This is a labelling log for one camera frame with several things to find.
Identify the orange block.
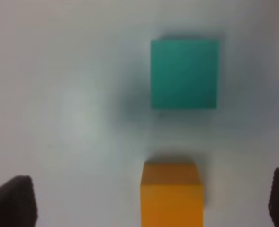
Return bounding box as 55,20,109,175
140,162,204,227

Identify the green block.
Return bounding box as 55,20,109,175
151,39,220,109

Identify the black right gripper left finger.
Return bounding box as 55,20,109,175
0,175,38,227

